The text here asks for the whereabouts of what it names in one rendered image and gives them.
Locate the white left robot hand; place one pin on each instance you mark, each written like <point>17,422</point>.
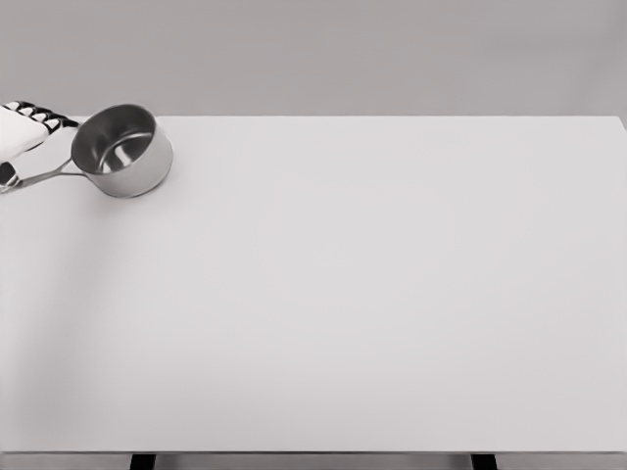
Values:
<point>14,131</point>

